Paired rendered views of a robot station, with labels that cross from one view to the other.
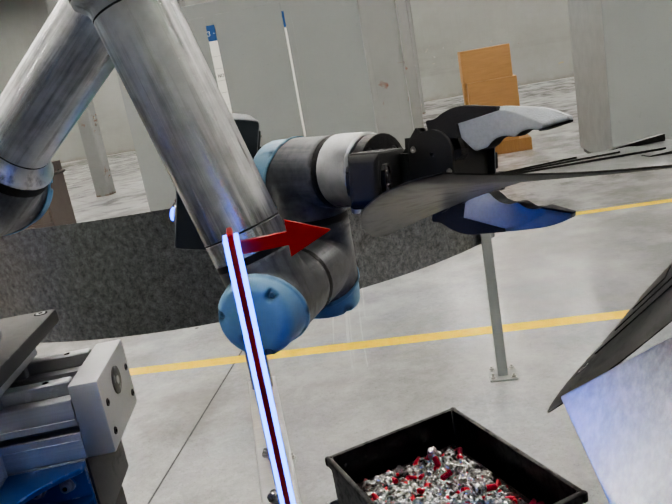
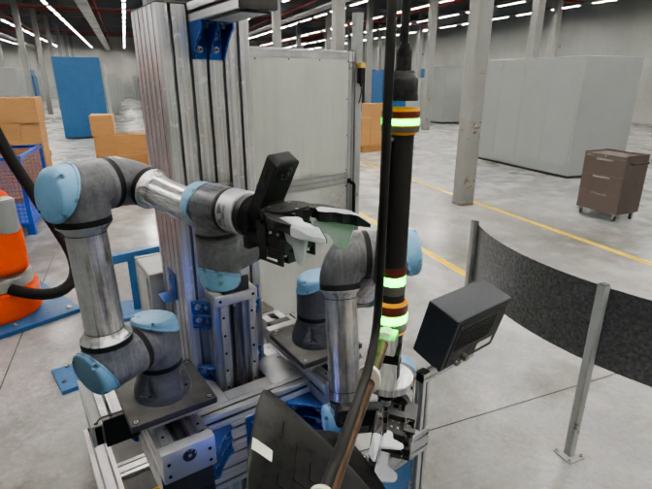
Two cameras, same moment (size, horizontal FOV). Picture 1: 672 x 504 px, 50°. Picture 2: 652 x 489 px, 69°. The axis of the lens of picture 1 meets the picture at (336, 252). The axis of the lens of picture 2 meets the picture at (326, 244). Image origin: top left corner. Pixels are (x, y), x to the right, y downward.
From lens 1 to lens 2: 0.92 m
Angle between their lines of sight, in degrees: 56
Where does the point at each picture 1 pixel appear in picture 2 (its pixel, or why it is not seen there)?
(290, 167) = not seen: hidden behind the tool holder
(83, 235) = (522, 262)
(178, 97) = (330, 339)
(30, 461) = (314, 392)
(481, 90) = not seen: outside the picture
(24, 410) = (315, 377)
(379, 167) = (340, 415)
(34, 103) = not seen: hidden behind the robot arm
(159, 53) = (330, 322)
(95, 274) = (519, 285)
